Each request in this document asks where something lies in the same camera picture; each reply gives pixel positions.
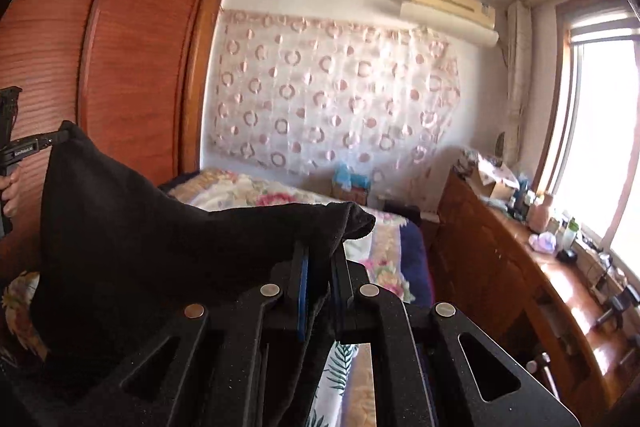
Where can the open cardboard box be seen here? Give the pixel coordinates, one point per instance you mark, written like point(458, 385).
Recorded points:
point(495, 187)

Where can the floral blanket with navy border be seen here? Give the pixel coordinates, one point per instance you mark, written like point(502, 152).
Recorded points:
point(240, 192)

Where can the pink vase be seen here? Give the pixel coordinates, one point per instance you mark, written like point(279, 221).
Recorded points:
point(542, 214)

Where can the black desk gadgets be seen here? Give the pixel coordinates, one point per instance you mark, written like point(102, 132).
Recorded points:
point(620, 307)

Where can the small cardboard box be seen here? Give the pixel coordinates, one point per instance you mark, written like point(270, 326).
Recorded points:
point(350, 197)

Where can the white pink cloth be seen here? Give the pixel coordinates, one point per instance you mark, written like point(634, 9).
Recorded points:
point(544, 242)

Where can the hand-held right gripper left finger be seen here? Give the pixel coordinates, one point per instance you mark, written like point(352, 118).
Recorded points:
point(300, 302)

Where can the dark floral bedding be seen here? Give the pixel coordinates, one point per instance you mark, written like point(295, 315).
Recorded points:
point(20, 312)

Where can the floral covered item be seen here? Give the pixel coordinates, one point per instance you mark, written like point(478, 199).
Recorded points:
point(467, 163)

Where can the pale window curtain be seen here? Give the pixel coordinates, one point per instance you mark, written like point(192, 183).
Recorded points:
point(517, 72)

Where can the wall air conditioner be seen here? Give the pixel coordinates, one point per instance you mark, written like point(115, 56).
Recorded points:
point(450, 14)

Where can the white bottle with green cap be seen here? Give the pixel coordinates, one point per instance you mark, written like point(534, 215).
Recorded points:
point(571, 234)

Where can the long wooden cabinet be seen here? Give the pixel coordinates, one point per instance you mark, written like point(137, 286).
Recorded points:
point(480, 247)

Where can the wooden frame window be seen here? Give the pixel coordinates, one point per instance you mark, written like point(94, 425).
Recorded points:
point(600, 132)

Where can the leaf print bed sheet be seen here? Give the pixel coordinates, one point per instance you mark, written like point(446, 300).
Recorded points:
point(345, 367)

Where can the circle print wall cloth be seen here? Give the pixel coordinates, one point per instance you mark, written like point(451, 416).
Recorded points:
point(325, 97)

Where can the person's left hand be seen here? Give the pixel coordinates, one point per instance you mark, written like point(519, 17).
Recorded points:
point(13, 192)

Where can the wooden slatted wardrobe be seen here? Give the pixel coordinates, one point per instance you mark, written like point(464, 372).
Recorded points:
point(125, 57)

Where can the black printed t-shirt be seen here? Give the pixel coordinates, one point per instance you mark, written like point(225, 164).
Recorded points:
point(150, 232)

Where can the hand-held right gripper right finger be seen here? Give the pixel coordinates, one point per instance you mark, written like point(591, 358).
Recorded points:
point(336, 292)

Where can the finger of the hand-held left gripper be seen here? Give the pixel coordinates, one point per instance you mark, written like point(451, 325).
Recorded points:
point(52, 139)

